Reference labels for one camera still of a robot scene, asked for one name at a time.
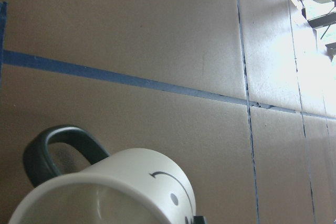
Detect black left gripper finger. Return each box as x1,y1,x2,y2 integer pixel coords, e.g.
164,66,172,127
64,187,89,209
193,216,207,224

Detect white smiley mug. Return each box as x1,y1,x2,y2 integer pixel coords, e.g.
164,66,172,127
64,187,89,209
10,125,196,223

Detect brown paper table cover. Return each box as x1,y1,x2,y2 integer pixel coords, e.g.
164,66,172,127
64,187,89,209
1,0,335,223

